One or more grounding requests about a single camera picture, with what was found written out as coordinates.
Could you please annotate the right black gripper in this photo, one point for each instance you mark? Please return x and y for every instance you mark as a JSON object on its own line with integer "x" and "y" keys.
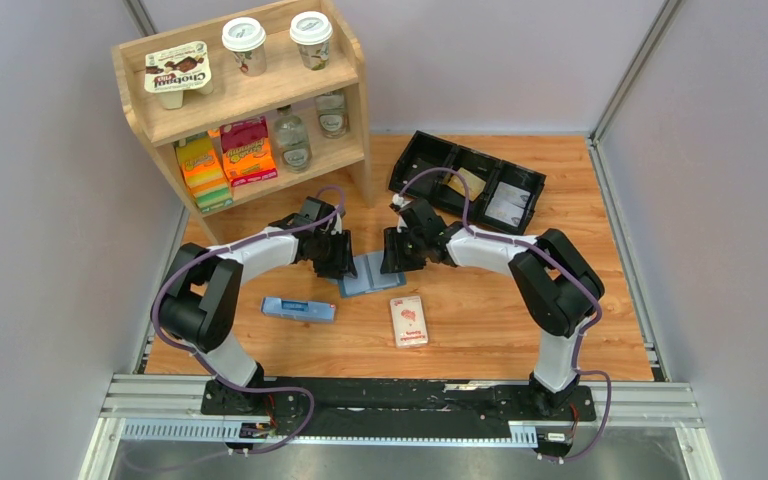
{"x": 392, "y": 258}

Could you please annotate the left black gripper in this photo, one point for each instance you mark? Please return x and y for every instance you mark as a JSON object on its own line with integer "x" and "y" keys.
{"x": 343, "y": 264}

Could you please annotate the blue leather card holder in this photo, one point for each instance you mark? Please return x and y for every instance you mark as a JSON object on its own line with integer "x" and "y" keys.
{"x": 369, "y": 278}

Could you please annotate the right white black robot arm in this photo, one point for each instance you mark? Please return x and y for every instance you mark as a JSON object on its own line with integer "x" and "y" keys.
{"x": 560, "y": 290}

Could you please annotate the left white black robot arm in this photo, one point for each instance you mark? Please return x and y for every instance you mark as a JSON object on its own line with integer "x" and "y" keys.
{"x": 195, "y": 308}

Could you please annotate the gold card in tray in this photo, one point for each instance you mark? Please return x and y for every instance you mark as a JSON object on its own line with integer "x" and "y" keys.
{"x": 466, "y": 184}

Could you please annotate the lower grey card in tray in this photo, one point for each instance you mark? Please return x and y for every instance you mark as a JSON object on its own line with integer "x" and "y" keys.
{"x": 505, "y": 212}

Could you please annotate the grey card in tray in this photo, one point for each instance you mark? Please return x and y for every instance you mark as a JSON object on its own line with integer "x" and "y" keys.
{"x": 505, "y": 212}
{"x": 511, "y": 194}

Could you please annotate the upper grey card in tray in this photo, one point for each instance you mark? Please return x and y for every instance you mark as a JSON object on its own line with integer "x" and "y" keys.
{"x": 511, "y": 194}

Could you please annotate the blue flat box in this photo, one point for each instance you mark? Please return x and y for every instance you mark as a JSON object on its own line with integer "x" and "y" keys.
{"x": 303, "y": 311}

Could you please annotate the white pink sponge packet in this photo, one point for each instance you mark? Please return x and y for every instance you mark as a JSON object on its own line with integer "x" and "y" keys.
{"x": 409, "y": 323}

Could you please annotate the black compartment tray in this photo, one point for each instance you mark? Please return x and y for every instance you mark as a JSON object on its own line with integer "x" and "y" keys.
{"x": 427, "y": 163}

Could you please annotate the left clear glass bottle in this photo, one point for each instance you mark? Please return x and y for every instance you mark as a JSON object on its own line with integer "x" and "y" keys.
{"x": 292, "y": 140}

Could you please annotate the clear glass bottle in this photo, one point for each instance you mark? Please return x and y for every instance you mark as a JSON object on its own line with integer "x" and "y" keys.
{"x": 292, "y": 140}
{"x": 332, "y": 113}

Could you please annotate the red orange Scrub Mommy box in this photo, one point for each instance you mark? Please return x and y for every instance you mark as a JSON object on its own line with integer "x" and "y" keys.
{"x": 246, "y": 152}

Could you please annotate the right clear glass bottle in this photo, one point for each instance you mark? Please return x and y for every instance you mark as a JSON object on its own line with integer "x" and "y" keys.
{"x": 332, "y": 113}

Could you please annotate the multicolour sponge stack pack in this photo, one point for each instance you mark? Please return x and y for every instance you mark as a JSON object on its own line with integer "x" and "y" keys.
{"x": 202, "y": 172}

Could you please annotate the wooden two-tier shelf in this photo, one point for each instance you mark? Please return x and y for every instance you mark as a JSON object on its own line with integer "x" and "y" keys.
{"x": 237, "y": 97}

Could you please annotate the right paper coffee cup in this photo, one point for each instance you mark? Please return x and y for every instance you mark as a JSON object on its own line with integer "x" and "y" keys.
{"x": 312, "y": 31}

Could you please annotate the paper coffee cup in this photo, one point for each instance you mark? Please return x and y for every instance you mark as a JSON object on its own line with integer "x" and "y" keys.
{"x": 312, "y": 31}
{"x": 244, "y": 38}

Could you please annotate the left paper coffee cup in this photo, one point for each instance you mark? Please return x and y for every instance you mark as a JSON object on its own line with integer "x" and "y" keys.
{"x": 244, "y": 38}

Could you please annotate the Chobani yogurt pack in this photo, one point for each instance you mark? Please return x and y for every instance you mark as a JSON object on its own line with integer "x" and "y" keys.
{"x": 169, "y": 73}

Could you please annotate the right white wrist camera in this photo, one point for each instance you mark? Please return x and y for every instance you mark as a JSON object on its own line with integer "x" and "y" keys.
{"x": 398, "y": 203}

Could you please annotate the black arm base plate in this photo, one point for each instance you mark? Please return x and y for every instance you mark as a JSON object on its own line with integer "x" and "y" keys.
{"x": 394, "y": 408}

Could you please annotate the aluminium frame rail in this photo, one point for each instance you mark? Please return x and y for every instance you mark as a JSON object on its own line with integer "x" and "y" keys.
{"x": 187, "y": 427}

